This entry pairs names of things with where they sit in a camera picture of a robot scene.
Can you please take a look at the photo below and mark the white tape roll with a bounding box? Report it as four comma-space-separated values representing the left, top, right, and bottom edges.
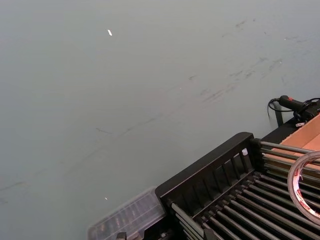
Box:
286, 150, 320, 225

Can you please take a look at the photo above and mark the black rack with steel bars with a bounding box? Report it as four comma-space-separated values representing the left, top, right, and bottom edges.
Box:
154, 131, 320, 240

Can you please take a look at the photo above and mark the clear plastic case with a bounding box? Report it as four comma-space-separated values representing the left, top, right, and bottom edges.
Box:
87, 186, 166, 240

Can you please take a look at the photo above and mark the black table cloth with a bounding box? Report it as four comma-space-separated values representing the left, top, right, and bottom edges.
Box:
259, 116, 302, 145

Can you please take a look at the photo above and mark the shallow brown cardboard tray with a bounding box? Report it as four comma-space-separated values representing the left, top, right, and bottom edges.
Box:
271, 113, 320, 166

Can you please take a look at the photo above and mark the plain pale wall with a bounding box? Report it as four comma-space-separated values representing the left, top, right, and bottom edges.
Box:
0, 0, 320, 240

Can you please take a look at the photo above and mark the black corded tool red switch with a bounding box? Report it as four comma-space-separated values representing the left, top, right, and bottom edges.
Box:
267, 94, 320, 127

